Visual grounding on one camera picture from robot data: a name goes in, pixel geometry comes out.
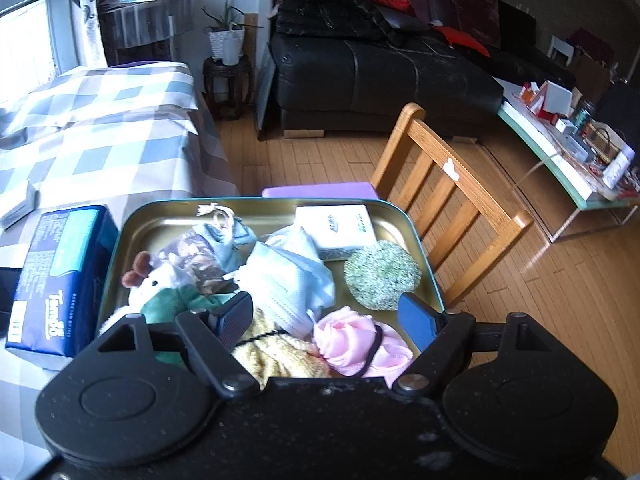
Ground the pink face mask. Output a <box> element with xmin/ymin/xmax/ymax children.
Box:
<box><xmin>312</xmin><ymin>307</ymin><xmax>415</xmax><ymax>388</ymax></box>

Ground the patterned curtain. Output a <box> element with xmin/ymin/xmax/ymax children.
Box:
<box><xmin>80</xmin><ymin>0</ymin><xmax>108</xmax><ymax>68</ymax></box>

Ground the glass coffee table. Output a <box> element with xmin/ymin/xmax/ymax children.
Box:
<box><xmin>497</xmin><ymin>80</ymin><xmax>640</xmax><ymax>243</ymax></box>

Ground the small white tissue packet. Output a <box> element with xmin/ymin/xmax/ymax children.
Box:
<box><xmin>294</xmin><ymin>204</ymin><xmax>378</xmax><ymax>262</ymax></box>

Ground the yellow fuzzy cloth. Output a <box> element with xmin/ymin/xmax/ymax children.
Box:
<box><xmin>231</xmin><ymin>307</ymin><xmax>332</xmax><ymax>392</ymax></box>

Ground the green and white plush toy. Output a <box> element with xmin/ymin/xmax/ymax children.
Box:
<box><xmin>97</xmin><ymin>251</ymin><xmax>241</xmax><ymax>366</ymax></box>

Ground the black leather sofa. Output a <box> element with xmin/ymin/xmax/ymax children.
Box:
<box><xmin>267</xmin><ymin>0</ymin><xmax>576</xmax><ymax>142</ymax></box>

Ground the light blue face mask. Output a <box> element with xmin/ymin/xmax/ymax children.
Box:
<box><xmin>235</xmin><ymin>224</ymin><xmax>336</xmax><ymax>338</ymax></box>

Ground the covered side table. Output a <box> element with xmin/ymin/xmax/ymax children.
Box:
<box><xmin>97</xmin><ymin>0</ymin><xmax>196</xmax><ymax>66</ymax></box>

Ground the long white box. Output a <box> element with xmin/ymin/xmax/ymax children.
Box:
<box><xmin>602</xmin><ymin>150</ymin><xmax>636</xmax><ymax>188</ymax></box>

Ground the checked tablecloth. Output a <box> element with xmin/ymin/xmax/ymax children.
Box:
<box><xmin>0</xmin><ymin>62</ymin><xmax>241</xmax><ymax>461</ymax></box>

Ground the potted plant in white pot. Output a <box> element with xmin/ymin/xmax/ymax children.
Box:
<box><xmin>200</xmin><ymin>0</ymin><xmax>263</xmax><ymax>67</ymax></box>

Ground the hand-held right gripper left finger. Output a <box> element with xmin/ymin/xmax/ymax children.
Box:
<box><xmin>95</xmin><ymin>290</ymin><xmax>262</xmax><ymax>400</ymax></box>

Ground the green round scrubber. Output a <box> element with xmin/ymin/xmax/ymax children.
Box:
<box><xmin>343</xmin><ymin>240</ymin><xmax>423</xmax><ymax>311</ymax></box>

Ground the blue tissue pack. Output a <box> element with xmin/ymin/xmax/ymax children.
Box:
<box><xmin>5</xmin><ymin>204</ymin><xmax>120</xmax><ymax>358</ymax></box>

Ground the purple seat cushion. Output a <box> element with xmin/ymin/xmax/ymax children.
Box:
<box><xmin>261</xmin><ymin>181</ymin><xmax>378</xmax><ymax>201</ymax></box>

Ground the dark wooden plant stand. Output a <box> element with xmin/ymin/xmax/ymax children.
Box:
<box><xmin>202</xmin><ymin>55</ymin><xmax>253</xmax><ymax>122</ymax></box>

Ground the white flat packet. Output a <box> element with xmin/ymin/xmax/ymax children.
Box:
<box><xmin>0</xmin><ymin>182</ymin><xmax>40</xmax><ymax>232</ymax></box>

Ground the white square box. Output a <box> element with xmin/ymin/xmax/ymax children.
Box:
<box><xmin>542</xmin><ymin>80</ymin><xmax>573</xmax><ymax>116</ymax></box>

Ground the black box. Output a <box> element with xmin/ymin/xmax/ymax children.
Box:
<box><xmin>0</xmin><ymin>267</ymin><xmax>22</xmax><ymax>333</ymax></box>

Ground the red cushion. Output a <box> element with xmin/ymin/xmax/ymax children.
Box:
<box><xmin>361</xmin><ymin>0</ymin><xmax>416</xmax><ymax>17</ymax></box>
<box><xmin>439</xmin><ymin>25</ymin><xmax>491</xmax><ymax>58</ymax></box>

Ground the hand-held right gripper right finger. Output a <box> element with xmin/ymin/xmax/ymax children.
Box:
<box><xmin>390</xmin><ymin>291</ymin><xmax>553</xmax><ymax>398</ymax></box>

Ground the wooden chair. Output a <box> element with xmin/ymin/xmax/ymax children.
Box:
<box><xmin>370</xmin><ymin>102</ymin><xmax>535</xmax><ymax>306</ymax></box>

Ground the grey leaning panel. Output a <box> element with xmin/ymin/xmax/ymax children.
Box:
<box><xmin>254</xmin><ymin>42</ymin><xmax>281</xmax><ymax>142</ymax></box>

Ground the brown paper bag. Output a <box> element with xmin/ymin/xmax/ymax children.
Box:
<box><xmin>575</xmin><ymin>52</ymin><xmax>613</xmax><ymax>101</ymax></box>

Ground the teal metal tin tray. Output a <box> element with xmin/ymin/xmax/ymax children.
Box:
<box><xmin>96</xmin><ymin>197</ymin><xmax>446</xmax><ymax>343</ymax></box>

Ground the camouflage print fabric pouch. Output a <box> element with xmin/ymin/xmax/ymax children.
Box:
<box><xmin>152</xmin><ymin>204</ymin><xmax>257</xmax><ymax>297</ymax></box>

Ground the window frame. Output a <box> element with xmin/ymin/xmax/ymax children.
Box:
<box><xmin>0</xmin><ymin>0</ymin><xmax>86</xmax><ymax>106</ymax></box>

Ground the white chair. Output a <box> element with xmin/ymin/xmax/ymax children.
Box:
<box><xmin>547</xmin><ymin>35</ymin><xmax>576</xmax><ymax>66</ymax></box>

